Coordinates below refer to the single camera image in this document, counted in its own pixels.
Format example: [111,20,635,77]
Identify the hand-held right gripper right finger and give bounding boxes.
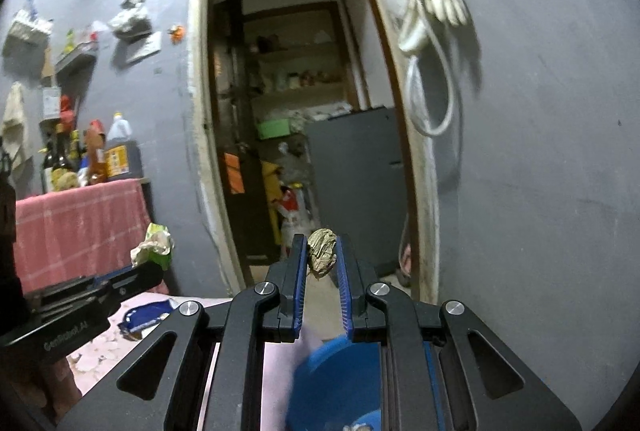
[336,236,583,431]

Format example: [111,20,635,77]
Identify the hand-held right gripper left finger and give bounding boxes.
[56,233,309,431]

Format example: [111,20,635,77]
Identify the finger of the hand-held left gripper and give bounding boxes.
[107,262,164,307]
[93,262,151,287]

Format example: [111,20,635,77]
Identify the blue snack bag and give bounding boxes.
[121,301,174,340]

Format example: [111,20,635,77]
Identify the green white wrapper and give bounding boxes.
[131,223,176,270]

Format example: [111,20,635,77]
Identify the beige paper ball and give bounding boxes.
[307,227,339,281]

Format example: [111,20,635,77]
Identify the blue plastic basin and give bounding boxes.
[285,333,446,431]

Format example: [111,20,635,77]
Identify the person's left hand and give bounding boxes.
[20,351,83,414]

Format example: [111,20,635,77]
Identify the pink checked cloth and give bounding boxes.
[14,178,153,294]

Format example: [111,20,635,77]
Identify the pink floral blanket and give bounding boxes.
[65,291,301,431]

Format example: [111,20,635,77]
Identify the red white sack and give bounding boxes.
[280,183,313,252]

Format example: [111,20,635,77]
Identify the grey washing machine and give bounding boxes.
[306,107,408,278]

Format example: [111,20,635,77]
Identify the cooking oil jug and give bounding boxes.
[102,112,144,182]

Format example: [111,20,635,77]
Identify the red brown bottle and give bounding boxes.
[84,121,108,186]

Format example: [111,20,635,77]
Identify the dark soy sauce bottle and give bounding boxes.
[50,125,74,190]

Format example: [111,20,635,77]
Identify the green box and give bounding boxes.
[256,118,292,140]

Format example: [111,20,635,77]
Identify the hanging cream towel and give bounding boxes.
[0,82,28,176]

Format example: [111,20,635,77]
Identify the wooden storage shelves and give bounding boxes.
[245,1,352,112]

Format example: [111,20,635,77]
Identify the hanging clear plastic bag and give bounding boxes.
[107,0,152,40]

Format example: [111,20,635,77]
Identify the wooden door frame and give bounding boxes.
[187,0,442,307]

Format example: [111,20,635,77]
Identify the white wall shelf rack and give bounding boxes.
[54,23,101,76]

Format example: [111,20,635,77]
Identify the white wall socket plate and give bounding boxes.
[125,31,163,64]

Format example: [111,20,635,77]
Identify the white shower hose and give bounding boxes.
[397,0,462,138]

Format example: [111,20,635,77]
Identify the white wall basket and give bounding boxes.
[2,6,53,56]

